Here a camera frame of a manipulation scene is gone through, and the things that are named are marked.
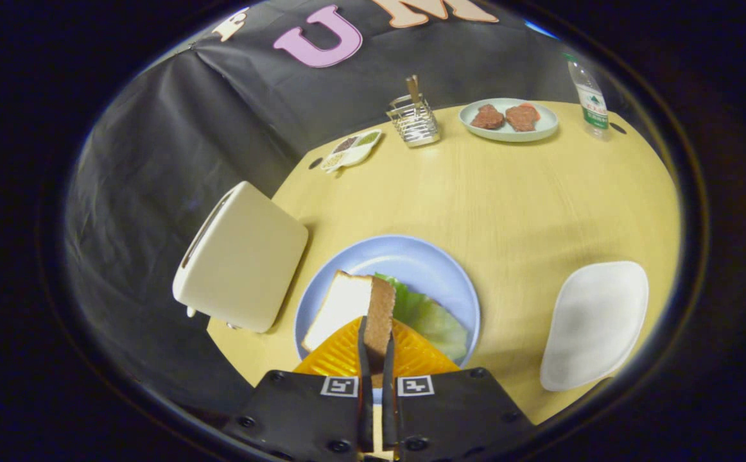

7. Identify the green lettuce leaf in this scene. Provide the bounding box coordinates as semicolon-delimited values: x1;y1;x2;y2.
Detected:
373;273;470;363

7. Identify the divided white condiment dish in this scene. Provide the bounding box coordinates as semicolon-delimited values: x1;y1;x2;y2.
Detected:
320;129;383;174

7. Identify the clear water bottle green cap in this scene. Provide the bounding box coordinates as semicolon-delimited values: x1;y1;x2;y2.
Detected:
564;53;611;140

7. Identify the brown meat patty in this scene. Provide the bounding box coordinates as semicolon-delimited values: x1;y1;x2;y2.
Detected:
471;104;505;130
505;103;541;132

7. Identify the white oblong plate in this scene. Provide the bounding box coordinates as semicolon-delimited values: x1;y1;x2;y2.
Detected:
540;261;650;392

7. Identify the bread slice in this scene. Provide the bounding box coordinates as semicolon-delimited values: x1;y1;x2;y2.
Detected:
301;269;397;389

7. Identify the metal wire utensil holder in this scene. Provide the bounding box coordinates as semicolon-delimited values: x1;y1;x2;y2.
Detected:
386;94;441;148

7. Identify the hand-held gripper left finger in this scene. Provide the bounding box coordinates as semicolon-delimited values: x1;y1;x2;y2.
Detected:
225;316;375;462

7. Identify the cream toaster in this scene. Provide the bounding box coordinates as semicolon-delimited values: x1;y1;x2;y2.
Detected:
172;181;309;334

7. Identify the blue round plate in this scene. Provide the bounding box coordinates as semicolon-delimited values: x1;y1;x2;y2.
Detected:
293;235;481;405

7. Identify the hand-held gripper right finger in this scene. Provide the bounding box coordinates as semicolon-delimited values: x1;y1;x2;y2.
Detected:
382;318;536;462

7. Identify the pale green plate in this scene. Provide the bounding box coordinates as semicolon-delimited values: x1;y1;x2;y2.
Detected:
458;98;560;142

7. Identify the black backdrop cloth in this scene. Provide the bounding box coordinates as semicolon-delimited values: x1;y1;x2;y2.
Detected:
62;0;643;411

